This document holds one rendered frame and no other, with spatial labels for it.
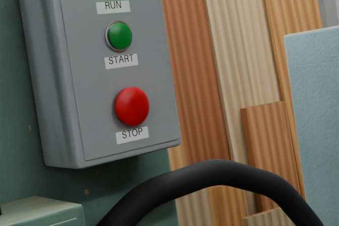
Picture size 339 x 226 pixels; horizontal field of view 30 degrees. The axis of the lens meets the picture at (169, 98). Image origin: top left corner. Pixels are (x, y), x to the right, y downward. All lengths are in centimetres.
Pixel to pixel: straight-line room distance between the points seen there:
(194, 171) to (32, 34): 18
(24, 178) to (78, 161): 6
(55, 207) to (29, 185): 7
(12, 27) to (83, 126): 10
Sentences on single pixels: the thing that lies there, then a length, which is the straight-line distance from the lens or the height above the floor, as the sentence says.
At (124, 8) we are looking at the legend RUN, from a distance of 50.
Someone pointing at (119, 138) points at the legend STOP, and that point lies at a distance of 49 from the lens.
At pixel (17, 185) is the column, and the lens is 52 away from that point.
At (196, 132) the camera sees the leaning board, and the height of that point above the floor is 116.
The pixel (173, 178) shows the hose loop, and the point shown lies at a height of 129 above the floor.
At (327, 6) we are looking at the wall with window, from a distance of 263.
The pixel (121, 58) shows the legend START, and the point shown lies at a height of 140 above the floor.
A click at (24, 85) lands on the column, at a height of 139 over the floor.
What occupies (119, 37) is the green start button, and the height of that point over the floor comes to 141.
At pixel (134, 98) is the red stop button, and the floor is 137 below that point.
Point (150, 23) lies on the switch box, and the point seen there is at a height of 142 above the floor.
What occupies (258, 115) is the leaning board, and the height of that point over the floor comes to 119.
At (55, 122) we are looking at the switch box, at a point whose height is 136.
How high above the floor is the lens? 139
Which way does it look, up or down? 3 degrees down
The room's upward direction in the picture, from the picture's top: 8 degrees counter-clockwise
